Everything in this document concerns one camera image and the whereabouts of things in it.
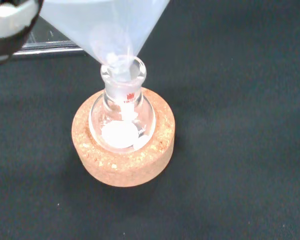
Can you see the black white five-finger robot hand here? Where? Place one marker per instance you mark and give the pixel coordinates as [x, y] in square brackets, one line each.
[7, 27]

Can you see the glass round-bottom flask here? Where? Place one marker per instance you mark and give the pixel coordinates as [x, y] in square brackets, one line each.
[110, 96]

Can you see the black bench cloth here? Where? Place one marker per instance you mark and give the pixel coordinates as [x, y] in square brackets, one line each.
[227, 125]

